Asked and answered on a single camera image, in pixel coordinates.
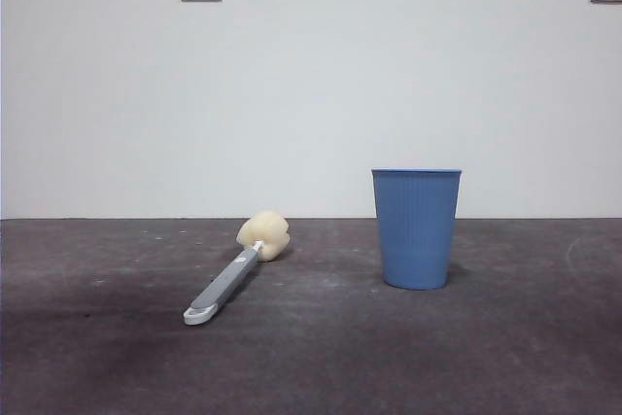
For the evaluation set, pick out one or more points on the blue ribbed plastic cup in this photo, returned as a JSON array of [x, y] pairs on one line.
[[415, 230]]

